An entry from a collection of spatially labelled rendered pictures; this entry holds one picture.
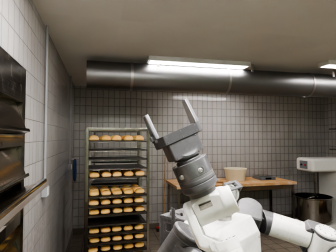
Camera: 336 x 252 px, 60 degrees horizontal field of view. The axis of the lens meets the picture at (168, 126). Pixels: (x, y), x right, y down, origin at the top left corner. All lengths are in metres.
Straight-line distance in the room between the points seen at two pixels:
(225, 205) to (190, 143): 0.16
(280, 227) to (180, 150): 0.67
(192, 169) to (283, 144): 5.92
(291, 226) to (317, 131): 5.87
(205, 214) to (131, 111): 4.80
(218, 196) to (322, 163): 5.07
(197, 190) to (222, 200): 0.06
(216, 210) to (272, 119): 5.76
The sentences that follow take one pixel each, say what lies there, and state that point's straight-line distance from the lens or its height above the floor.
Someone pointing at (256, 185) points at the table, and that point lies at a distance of 5.28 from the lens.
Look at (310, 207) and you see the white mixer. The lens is 5.67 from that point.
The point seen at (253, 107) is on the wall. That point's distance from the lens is 6.21.
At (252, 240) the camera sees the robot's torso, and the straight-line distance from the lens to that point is 1.06.
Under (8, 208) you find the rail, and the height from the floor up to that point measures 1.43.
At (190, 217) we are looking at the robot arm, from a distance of 0.70.
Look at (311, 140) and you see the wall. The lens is 6.96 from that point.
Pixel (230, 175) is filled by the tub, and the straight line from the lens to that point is 5.45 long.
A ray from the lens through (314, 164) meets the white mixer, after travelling 5.62.
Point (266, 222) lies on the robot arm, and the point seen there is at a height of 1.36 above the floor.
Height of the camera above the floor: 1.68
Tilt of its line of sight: 2 degrees up
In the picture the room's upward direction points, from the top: straight up
